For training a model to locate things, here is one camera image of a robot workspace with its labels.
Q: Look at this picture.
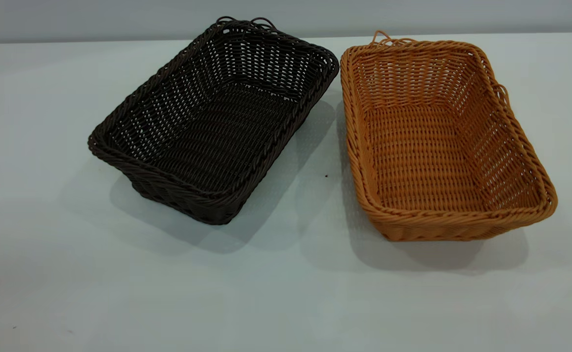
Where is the black wicker basket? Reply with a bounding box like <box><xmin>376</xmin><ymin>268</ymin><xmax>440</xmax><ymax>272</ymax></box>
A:
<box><xmin>88</xmin><ymin>16</ymin><xmax>340</xmax><ymax>225</ymax></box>

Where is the orange wicker basket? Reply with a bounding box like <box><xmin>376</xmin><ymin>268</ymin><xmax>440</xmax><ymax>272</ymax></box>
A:
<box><xmin>340</xmin><ymin>30</ymin><xmax>558</xmax><ymax>242</ymax></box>

